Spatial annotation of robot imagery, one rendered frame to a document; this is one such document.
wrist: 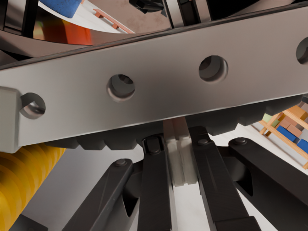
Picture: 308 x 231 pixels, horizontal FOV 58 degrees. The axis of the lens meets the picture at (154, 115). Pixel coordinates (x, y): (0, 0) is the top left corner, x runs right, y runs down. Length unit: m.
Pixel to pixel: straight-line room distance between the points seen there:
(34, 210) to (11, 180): 0.77
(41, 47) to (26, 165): 0.10
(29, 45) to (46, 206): 0.85
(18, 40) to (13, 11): 0.03
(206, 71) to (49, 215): 0.90
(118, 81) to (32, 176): 0.12
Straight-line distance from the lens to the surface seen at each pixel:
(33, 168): 0.26
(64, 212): 1.06
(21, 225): 0.65
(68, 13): 4.59
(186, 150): 0.16
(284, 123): 10.21
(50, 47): 0.23
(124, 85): 0.18
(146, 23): 9.88
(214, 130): 0.24
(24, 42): 0.24
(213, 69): 0.18
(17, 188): 0.25
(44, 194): 1.08
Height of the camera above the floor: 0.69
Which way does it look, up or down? 16 degrees down
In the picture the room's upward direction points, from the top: 35 degrees clockwise
